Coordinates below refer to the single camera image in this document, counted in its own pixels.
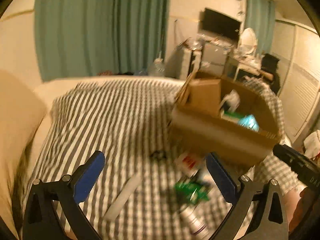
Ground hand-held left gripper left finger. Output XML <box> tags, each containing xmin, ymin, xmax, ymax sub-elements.
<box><xmin>22</xmin><ymin>150</ymin><xmax>106</xmax><ymax>240</ymax></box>

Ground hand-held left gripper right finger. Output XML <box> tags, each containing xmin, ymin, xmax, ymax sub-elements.
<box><xmin>205</xmin><ymin>152</ymin><xmax>290</xmax><ymax>240</ymax></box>

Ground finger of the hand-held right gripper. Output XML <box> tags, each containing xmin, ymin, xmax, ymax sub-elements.
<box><xmin>272</xmin><ymin>144</ymin><xmax>302</xmax><ymax>168</ymax></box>

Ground cardboard box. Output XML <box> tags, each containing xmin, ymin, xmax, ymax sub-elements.
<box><xmin>169</xmin><ymin>70</ymin><xmax>283</xmax><ymax>167</ymax></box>

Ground green and white medicine box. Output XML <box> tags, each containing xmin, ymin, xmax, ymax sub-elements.
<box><xmin>221</xmin><ymin>111</ymin><xmax>249</xmax><ymax>124</ymax></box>

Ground white hair dryer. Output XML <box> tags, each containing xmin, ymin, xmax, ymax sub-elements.
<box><xmin>219</xmin><ymin>89</ymin><xmax>241</xmax><ymax>114</ymax></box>

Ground person's right hand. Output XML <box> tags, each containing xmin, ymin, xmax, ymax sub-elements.
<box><xmin>291</xmin><ymin>186</ymin><xmax>320</xmax><ymax>233</ymax></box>

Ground green snack packet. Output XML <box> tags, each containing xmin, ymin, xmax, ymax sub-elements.
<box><xmin>174</xmin><ymin>176</ymin><xmax>211</xmax><ymax>203</ymax></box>

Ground white cloth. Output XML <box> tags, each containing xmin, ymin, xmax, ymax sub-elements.
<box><xmin>303</xmin><ymin>129</ymin><xmax>320</xmax><ymax>157</ymax></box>

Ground red and beige box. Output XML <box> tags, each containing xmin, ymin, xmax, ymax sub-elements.
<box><xmin>174</xmin><ymin>152</ymin><xmax>201</xmax><ymax>176</ymax></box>

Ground white foam roll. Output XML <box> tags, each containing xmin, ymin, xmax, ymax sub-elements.
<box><xmin>103</xmin><ymin>174</ymin><xmax>141</xmax><ymax>221</ymax></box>

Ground silver cosmetic tube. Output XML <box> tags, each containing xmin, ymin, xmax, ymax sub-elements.
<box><xmin>182</xmin><ymin>204</ymin><xmax>211</xmax><ymax>238</ymax></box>

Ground patterned cushion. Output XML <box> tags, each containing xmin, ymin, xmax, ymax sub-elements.
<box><xmin>11</xmin><ymin>140</ymin><xmax>35</xmax><ymax>220</ymax></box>

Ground white wardrobe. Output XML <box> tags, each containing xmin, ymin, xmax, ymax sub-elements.
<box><xmin>274</xmin><ymin>19</ymin><xmax>320</xmax><ymax>144</ymax></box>

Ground black chair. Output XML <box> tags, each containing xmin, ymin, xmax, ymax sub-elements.
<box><xmin>259</xmin><ymin>53</ymin><xmax>281</xmax><ymax>94</ymax></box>

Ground beige pillow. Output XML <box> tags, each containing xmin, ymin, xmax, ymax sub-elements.
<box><xmin>0</xmin><ymin>69</ymin><xmax>48</xmax><ymax>233</ymax></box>

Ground cluttered white desk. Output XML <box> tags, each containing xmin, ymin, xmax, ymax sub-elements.
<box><xmin>164</xmin><ymin>36</ymin><xmax>263</xmax><ymax>81</ymax></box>

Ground narrow green curtain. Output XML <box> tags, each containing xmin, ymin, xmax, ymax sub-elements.
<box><xmin>244</xmin><ymin>0</ymin><xmax>276</xmax><ymax>55</ymax></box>

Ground wide green curtain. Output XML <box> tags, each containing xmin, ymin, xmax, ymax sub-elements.
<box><xmin>34</xmin><ymin>0</ymin><xmax>172</xmax><ymax>82</ymax></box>

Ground black television screen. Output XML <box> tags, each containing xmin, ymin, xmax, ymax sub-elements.
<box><xmin>201</xmin><ymin>7</ymin><xmax>243</xmax><ymax>42</ymax></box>

